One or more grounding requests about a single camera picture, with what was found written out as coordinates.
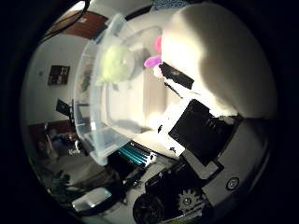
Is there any green plush ball toy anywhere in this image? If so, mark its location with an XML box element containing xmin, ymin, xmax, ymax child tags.
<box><xmin>97</xmin><ymin>44</ymin><xmax>135</xmax><ymax>84</ymax></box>

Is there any clear plastic container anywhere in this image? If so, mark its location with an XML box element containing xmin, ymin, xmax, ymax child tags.
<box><xmin>73</xmin><ymin>13</ymin><xmax>177</xmax><ymax>166</ymax></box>

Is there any teal striped box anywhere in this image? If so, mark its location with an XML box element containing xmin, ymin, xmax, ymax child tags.
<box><xmin>117</xmin><ymin>141</ymin><xmax>157</xmax><ymax>168</ymax></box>

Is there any black monitor on stand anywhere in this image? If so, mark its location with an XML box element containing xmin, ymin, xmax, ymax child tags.
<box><xmin>55</xmin><ymin>98</ymin><xmax>76</xmax><ymax>125</ymax></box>

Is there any seated person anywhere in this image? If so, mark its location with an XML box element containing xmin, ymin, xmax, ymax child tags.
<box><xmin>45</xmin><ymin>130</ymin><xmax>80</xmax><ymax>155</ymax></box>

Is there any dark framed wall picture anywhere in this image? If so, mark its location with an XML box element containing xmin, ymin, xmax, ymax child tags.
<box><xmin>47</xmin><ymin>64</ymin><xmax>71</xmax><ymax>86</ymax></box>

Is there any black cable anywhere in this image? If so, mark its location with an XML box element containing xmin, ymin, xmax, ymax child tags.
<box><xmin>38</xmin><ymin>0</ymin><xmax>92</xmax><ymax>45</ymax></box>

